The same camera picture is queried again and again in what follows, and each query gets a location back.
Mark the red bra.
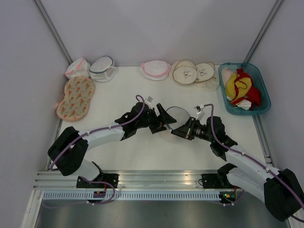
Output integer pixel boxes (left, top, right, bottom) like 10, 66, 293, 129
237, 68, 261, 110

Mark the teal plastic basket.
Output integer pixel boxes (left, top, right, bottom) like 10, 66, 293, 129
218, 63, 271, 115

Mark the blue-trimmed cylindrical mesh bag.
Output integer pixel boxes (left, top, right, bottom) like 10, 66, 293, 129
89, 56, 115, 82

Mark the right aluminium frame post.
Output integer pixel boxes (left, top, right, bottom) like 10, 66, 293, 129
243, 0, 284, 63

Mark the pale pink bra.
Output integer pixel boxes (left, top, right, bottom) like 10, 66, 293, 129
221, 68, 237, 85

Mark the right side aluminium rail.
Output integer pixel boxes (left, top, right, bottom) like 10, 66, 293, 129
252, 115, 275, 167

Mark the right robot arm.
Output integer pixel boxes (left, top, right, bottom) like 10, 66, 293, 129
171, 116, 304, 221

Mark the beige bra-print laundry bag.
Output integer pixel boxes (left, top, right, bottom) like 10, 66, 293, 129
169, 60, 197, 85

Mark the blue-trimmed white mesh laundry bag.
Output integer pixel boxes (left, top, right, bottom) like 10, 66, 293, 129
158, 106, 190, 144

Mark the aluminium frame post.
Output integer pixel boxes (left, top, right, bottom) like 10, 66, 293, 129
32, 0, 73, 64
243, 0, 284, 63

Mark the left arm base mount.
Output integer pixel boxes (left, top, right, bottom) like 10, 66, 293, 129
76, 162, 119, 189

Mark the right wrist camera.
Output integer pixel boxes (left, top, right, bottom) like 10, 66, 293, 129
194, 104, 205, 121

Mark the white garment in basket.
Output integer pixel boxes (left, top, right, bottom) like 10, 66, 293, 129
227, 95, 252, 110

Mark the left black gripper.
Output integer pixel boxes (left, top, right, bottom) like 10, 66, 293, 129
136, 104, 176, 134

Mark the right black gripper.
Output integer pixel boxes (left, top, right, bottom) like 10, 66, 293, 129
171, 117, 214, 143

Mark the white slotted cable duct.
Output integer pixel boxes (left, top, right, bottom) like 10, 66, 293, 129
43, 190, 220, 201

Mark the yellow bra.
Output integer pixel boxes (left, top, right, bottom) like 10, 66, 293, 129
225, 73, 253, 102

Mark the left aluminium frame post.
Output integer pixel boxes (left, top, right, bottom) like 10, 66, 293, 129
32, 0, 73, 64

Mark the pink-trimmed crumpled mesh bag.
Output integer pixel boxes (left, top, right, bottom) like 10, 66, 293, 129
64, 57, 90, 79

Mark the pink-trimmed round mesh bag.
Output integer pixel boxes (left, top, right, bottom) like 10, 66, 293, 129
139, 60, 171, 81

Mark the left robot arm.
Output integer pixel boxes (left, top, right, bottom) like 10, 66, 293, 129
47, 102, 177, 188

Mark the left side aluminium rail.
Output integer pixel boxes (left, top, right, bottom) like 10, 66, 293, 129
46, 119, 63, 171

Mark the floral beige laundry bag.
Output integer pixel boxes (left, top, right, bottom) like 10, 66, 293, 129
56, 76, 95, 122

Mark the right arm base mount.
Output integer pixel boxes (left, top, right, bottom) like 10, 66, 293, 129
201, 163, 236, 189

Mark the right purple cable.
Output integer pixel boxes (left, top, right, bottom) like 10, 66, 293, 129
201, 103, 304, 220

